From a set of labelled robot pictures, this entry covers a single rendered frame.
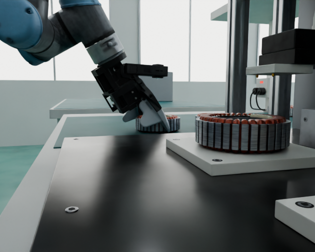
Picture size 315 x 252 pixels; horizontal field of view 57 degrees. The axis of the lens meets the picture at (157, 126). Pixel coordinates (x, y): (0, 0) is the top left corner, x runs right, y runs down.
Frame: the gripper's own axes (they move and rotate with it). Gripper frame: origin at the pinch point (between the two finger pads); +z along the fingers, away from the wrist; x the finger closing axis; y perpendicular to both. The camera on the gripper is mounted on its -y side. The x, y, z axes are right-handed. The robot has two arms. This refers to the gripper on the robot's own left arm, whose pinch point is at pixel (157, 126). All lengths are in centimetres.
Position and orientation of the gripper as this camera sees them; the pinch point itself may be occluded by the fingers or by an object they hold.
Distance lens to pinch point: 73.1
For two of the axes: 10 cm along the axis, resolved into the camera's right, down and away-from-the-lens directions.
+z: 4.5, 8.2, 3.4
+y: -7.6, 5.6, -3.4
